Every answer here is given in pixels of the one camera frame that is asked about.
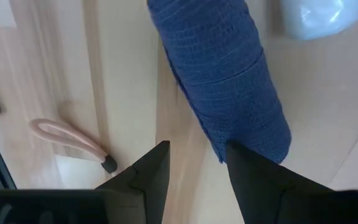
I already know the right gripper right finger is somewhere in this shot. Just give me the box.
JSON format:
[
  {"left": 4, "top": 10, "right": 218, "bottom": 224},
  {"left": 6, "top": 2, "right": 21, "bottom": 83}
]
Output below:
[{"left": 225, "top": 141, "right": 338, "bottom": 224}]

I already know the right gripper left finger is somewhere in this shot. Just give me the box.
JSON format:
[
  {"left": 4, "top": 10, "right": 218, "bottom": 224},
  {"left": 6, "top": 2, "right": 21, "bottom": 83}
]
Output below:
[{"left": 95, "top": 140, "right": 171, "bottom": 224}]

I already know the beige rubber tourniquet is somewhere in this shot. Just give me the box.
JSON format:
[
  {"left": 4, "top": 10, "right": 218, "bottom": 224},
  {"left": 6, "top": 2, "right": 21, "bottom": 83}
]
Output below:
[{"left": 29, "top": 118, "right": 119, "bottom": 174}]

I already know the navy blue bandage roll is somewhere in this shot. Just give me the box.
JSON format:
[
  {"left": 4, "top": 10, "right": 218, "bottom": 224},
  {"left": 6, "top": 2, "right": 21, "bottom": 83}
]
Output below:
[{"left": 146, "top": 0, "right": 292, "bottom": 165}]

